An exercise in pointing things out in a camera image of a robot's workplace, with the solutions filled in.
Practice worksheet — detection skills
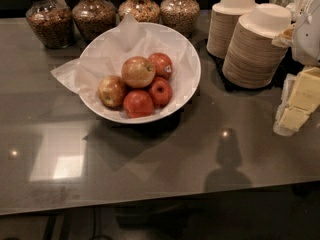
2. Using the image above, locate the back paper bowl stack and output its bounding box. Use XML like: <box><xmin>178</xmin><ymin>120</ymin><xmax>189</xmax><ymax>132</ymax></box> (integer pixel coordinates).
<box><xmin>206</xmin><ymin>0</ymin><xmax>257</xmax><ymax>59</ymax></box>

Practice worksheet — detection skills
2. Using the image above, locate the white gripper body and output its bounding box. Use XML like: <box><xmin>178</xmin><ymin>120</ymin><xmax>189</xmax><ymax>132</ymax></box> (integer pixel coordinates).
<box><xmin>291</xmin><ymin>0</ymin><xmax>320</xmax><ymax>66</ymax></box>

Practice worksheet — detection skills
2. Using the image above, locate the front paper bowl stack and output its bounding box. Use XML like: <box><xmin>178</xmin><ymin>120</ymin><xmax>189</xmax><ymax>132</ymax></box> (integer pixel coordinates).
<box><xmin>222</xmin><ymin>3</ymin><xmax>291</xmax><ymax>89</ymax></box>

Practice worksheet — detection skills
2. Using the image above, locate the back red apple with sticker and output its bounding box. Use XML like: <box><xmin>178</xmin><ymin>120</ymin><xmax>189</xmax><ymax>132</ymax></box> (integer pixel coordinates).
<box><xmin>148</xmin><ymin>53</ymin><xmax>173</xmax><ymax>80</ymax></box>

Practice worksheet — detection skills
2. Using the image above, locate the front red apple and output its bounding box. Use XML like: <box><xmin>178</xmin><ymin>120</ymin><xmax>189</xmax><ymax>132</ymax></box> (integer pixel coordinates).
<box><xmin>123</xmin><ymin>89</ymin><xmax>154</xmax><ymax>118</ymax></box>

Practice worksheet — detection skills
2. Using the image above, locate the yellow-red apple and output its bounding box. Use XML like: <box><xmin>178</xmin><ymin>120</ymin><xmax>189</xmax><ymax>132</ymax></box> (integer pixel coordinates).
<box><xmin>121</xmin><ymin>56</ymin><xmax>156</xmax><ymax>88</ymax></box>
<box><xmin>98</xmin><ymin>75</ymin><xmax>127</xmax><ymax>108</ymax></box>

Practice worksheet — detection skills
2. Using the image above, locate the right red apple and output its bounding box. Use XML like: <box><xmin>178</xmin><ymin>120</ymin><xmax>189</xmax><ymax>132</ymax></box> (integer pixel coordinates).
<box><xmin>148</xmin><ymin>77</ymin><xmax>173</xmax><ymax>108</ymax></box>

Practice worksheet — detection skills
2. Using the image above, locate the left yellow-red apple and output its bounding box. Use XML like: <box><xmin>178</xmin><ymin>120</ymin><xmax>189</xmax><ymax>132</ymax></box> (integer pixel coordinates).
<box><xmin>98</xmin><ymin>75</ymin><xmax>127</xmax><ymax>108</ymax></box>

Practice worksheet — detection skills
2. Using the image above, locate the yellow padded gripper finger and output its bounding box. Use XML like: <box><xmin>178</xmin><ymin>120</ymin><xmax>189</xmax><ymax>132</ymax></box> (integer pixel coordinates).
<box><xmin>273</xmin><ymin>66</ymin><xmax>320</xmax><ymax>136</ymax></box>

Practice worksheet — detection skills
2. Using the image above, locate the white bowl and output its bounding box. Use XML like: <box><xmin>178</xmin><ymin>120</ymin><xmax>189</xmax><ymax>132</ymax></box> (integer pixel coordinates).
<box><xmin>78</xmin><ymin>22</ymin><xmax>202</xmax><ymax>125</ymax></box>

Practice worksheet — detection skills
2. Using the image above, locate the far left cereal jar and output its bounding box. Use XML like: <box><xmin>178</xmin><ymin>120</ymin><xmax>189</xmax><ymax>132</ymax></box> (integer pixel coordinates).
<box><xmin>26</xmin><ymin>0</ymin><xmax>74</xmax><ymax>49</ymax></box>

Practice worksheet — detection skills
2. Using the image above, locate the black tray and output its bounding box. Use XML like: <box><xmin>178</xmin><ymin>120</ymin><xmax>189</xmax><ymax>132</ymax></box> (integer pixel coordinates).
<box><xmin>208</xmin><ymin>38</ymin><xmax>303</xmax><ymax>91</ymax></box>

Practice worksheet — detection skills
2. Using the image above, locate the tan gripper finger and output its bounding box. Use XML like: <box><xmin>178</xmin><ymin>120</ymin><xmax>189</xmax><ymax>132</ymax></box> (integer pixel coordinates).
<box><xmin>272</xmin><ymin>24</ymin><xmax>295</xmax><ymax>48</ymax></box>

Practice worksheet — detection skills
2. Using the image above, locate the top yellow-red apple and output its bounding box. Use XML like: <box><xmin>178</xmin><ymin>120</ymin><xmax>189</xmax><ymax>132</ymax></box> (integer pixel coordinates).
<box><xmin>121</xmin><ymin>56</ymin><xmax>156</xmax><ymax>88</ymax></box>

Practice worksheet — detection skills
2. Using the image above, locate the cereal jar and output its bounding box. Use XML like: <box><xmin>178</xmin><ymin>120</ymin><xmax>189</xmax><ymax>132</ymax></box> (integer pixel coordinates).
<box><xmin>160</xmin><ymin>0</ymin><xmax>200</xmax><ymax>37</ymax></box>
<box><xmin>72</xmin><ymin>0</ymin><xmax>116</xmax><ymax>42</ymax></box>
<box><xmin>118</xmin><ymin>0</ymin><xmax>160</xmax><ymax>23</ymax></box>
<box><xmin>26</xmin><ymin>0</ymin><xmax>74</xmax><ymax>49</ymax></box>

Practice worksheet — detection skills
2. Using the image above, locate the white paper liner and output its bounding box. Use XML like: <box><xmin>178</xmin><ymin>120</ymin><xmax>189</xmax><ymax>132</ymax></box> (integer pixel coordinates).
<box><xmin>50</xmin><ymin>13</ymin><xmax>201</xmax><ymax>118</ymax></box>

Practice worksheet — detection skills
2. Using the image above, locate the paper bowl stack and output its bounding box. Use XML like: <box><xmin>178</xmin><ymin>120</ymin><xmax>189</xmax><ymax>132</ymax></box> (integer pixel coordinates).
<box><xmin>206</xmin><ymin>0</ymin><xmax>257</xmax><ymax>59</ymax></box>
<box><xmin>222</xmin><ymin>3</ymin><xmax>291</xmax><ymax>89</ymax></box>

